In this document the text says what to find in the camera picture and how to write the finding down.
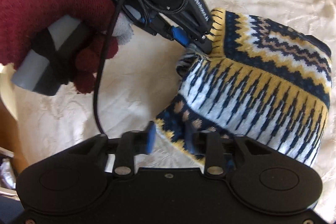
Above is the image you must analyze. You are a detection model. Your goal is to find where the navy yellow white patterned sweater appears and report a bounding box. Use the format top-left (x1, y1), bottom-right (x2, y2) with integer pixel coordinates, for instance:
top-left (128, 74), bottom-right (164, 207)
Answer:
top-left (155, 8), bottom-right (332, 166)

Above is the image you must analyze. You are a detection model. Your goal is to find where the left hand red glove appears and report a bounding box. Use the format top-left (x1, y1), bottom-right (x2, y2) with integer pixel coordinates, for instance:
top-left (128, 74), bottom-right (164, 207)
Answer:
top-left (1, 0), bottom-right (133, 94)

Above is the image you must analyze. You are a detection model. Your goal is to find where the cream embroidered bedspread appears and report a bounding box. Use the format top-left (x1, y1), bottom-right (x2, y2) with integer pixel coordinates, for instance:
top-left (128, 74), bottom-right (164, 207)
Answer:
top-left (1, 0), bottom-right (335, 172)

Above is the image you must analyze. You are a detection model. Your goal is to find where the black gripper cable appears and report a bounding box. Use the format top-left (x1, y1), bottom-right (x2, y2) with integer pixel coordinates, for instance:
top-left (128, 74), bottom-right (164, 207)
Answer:
top-left (92, 0), bottom-right (190, 135)

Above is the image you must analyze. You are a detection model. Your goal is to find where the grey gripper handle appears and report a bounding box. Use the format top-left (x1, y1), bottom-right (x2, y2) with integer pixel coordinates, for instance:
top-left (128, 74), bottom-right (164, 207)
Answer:
top-left (11, 15), bottom-right (95, 96)

